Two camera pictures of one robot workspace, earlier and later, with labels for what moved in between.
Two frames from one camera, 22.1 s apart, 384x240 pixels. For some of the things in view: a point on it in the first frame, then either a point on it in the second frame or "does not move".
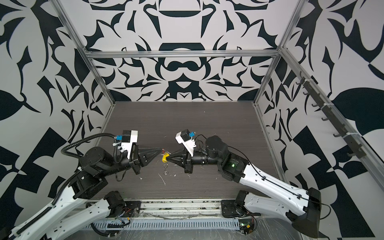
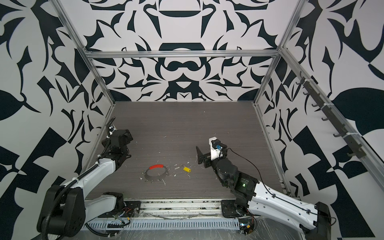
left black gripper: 137,156 → 106,144
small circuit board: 246,225 does not move
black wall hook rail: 357,151 does not move
